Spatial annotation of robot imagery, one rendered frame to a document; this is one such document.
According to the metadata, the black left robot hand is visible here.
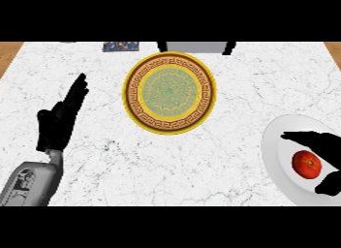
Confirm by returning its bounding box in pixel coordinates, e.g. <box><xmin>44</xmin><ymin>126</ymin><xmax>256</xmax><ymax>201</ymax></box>
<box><xmin>34</xmin><ymin>73</ymin><xmax>90</xmax><ymax>153</ymax></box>

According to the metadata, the red tomato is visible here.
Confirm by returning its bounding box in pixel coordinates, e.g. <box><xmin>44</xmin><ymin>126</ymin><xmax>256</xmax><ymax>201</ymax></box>
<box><xmin>290</xmin><ymin>149</ymin><xmax>323</xmax><ymax>180</ymax></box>

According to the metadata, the yellow patterned plate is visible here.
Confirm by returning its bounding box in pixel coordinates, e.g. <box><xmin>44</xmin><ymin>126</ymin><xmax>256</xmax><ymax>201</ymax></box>
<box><xmin>121</xmin><ymin>51</ymin><xmax>218</xmax><ymax>136</ymax></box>

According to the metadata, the dark blue patterned box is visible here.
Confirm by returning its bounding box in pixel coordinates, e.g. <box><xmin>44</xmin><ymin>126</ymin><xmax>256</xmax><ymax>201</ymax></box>
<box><xmin>102</xmin><ymin>42</ymin><xmax>140</xmax><ymax>53</ymax></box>

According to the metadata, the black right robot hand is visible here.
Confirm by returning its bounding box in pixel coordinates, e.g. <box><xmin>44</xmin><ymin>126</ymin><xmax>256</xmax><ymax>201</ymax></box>
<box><xmin>278</xmin><ymin>130</ymin><xmax>341</xmax><ymax>197</ymax></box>

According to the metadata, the white plate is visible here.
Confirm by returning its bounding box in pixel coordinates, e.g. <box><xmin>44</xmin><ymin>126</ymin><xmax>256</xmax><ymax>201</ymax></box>
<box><xmin>259</xmin><ymin>113</ymin><xmax>341</xmax><ymax>207</ymax></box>

